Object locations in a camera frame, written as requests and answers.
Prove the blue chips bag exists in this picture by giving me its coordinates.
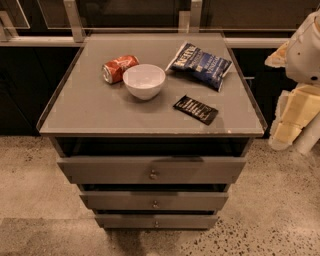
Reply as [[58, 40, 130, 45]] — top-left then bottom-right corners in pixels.
[[166, 42, 232, 92]]

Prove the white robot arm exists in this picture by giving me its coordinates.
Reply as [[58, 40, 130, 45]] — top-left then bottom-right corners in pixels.
[[265, 10, 320, 154]]

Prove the grey drawer cabinet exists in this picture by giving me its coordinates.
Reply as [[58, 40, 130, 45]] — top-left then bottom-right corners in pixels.
[[38, 33, 266, 216]]

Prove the white ceramic bowl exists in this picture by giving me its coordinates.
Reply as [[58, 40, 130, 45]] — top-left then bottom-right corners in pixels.
[[123, 64, 166, 100]]

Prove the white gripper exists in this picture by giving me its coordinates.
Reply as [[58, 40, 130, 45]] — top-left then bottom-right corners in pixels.
[[265, 10, 320, 151]]

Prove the red soda can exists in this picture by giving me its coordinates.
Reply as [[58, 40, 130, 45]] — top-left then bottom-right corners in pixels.
[[102, 55, 139, 84]]

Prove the black snack bar wrapper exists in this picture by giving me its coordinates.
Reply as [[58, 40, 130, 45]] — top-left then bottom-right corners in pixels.
[[173, 95, 218, 125]]

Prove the grey top drawer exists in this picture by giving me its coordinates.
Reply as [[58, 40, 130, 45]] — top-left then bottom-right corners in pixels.
[[57, 156, 246, 184]]

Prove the metal railing frame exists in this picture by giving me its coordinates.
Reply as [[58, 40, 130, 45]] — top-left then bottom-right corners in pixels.
[[0, 0, 320, 48]]

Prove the grey middle drawer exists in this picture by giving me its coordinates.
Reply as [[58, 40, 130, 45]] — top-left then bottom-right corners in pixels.
[[80, 191, 228, 211]]

